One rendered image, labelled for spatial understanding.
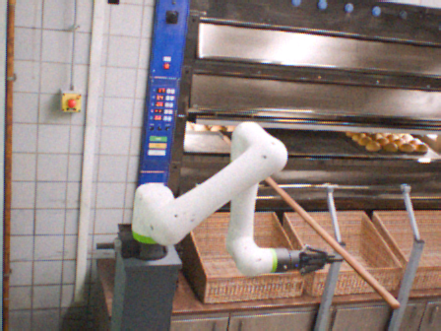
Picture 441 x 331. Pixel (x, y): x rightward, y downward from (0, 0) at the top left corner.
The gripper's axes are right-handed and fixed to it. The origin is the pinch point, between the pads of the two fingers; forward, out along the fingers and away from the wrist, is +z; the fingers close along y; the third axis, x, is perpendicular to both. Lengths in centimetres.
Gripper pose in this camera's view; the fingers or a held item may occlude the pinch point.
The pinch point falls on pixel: (334, 258)
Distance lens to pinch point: 237.9
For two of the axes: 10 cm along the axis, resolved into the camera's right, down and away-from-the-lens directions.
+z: 9.4, 0.2, 3.3
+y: -1.4, 9.3, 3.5
